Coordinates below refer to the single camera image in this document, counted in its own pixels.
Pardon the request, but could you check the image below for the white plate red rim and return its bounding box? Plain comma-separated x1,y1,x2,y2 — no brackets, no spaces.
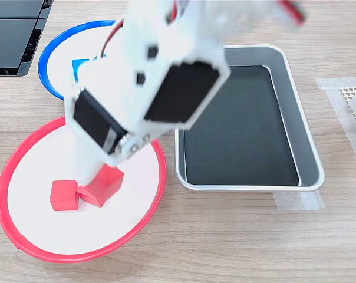
0,116,168,264

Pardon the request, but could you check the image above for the white plate blue rim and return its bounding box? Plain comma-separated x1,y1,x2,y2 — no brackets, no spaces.
38,19,126,103

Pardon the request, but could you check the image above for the black electronic device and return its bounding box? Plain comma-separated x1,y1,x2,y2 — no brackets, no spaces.
0,0,54,77

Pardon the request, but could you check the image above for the small blue cube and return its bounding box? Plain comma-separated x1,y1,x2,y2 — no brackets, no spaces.
71,58,92,83

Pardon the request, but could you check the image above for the pale perforated base plate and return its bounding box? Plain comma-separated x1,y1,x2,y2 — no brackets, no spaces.
339,85,356,138

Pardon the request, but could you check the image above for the steel tray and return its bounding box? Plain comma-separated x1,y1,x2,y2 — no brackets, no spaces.
174,44,326,193

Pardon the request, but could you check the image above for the red servo cable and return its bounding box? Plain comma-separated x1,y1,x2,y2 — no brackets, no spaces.
276,0,307,26

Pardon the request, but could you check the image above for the translucent film sheet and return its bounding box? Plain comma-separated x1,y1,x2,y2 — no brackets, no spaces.
315,77,356,173

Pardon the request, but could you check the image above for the black tray mat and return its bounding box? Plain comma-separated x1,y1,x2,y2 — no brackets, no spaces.
183,65,300,187

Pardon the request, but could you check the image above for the clear tape strip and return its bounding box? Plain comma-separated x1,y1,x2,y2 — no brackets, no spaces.
272,190,325,211

